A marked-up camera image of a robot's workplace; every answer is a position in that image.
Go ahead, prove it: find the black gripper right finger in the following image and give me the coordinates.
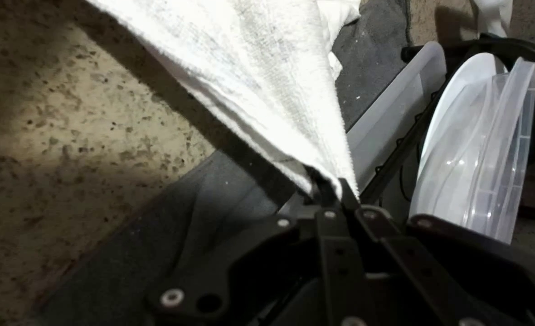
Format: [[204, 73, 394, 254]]
[[341, 182, 508, 326]]

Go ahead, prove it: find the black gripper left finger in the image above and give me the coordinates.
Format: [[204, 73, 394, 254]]
[[316, 180, 381, 326]]

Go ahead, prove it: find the white towel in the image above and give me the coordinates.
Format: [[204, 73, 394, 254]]
[[87, 0, 361, 194]]

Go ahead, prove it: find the black dish rack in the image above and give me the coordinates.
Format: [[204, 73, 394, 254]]
[[338, 33, 535, 223]]

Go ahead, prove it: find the clear plastic lid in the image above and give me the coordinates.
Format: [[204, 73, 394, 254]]
[[410, 53, 535, 245]]

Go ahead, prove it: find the grey drying mat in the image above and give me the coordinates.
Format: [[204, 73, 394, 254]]
[[35, 0, 408, 326]]

